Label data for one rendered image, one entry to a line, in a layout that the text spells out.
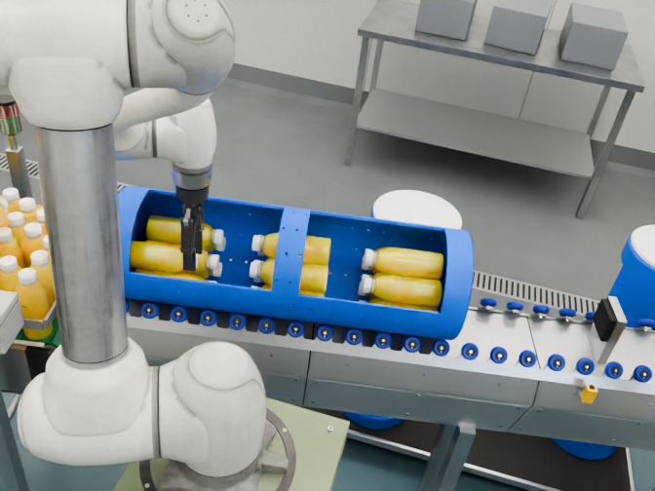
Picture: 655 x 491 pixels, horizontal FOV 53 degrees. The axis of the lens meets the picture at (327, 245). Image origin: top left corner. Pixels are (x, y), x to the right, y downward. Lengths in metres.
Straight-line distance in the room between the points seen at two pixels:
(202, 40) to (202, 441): 0.63
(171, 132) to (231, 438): 0.64
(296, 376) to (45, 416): 0.81
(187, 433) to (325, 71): 4.18
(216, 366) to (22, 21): 0.57
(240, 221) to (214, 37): 1.01
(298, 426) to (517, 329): 0.78
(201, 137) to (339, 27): 3.60
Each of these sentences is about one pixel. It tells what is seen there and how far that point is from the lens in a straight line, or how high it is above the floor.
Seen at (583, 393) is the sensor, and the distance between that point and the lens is 1.84.
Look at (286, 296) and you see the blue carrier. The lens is 1.57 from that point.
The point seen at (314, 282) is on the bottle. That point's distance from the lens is 1.61.
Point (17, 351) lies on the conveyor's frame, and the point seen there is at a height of 0.89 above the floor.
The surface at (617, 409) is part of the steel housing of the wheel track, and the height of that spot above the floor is 0.85.
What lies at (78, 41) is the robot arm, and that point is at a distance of 0.87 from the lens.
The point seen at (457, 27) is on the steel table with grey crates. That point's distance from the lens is 4.03.
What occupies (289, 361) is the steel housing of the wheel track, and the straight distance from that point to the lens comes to 1.74.
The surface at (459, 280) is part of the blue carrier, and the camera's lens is 1.58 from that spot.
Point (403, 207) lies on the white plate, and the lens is 2.07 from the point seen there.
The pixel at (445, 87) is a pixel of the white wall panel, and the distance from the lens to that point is 4.96.
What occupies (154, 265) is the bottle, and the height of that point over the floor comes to 1.10.
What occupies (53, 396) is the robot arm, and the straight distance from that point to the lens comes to 1.11.
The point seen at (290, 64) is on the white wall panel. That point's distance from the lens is 5.15.
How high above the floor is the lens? 2.15
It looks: 37 degrees down
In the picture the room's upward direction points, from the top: 8 degrees clockwise
